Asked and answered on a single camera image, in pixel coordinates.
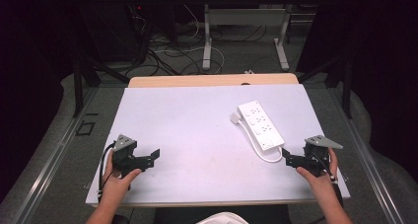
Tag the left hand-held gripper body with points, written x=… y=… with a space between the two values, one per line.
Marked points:
x=124 y=153

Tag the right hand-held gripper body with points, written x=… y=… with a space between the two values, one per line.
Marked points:
x=316 y=155

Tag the person's right hand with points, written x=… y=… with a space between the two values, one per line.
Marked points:
x=320 y=181

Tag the person's left hand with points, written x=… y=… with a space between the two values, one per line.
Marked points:
x=116 y=184

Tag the white power strip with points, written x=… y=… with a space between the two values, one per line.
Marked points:
x=261 y=125

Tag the white table mat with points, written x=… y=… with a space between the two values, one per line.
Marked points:
x=197 y=145

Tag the white power plug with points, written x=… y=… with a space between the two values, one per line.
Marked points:
x=235 y=117

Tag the person's dark pants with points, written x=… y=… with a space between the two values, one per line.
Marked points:
x=184 y=215

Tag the black metal stand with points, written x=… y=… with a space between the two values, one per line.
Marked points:
x=345 y=79
x=79 y=86

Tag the wooden table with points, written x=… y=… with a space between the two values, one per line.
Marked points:
x=197 y=80

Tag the person's white shirt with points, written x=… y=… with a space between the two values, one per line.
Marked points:
x=222 y=218

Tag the black floor socket frame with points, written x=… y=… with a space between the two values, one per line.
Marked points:
x=85 y=128

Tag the metal floor rail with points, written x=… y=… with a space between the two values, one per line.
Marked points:
x=49 y=158
x=364 y=164

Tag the white metal desk frame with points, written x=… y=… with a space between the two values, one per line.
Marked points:
x=246 y=17

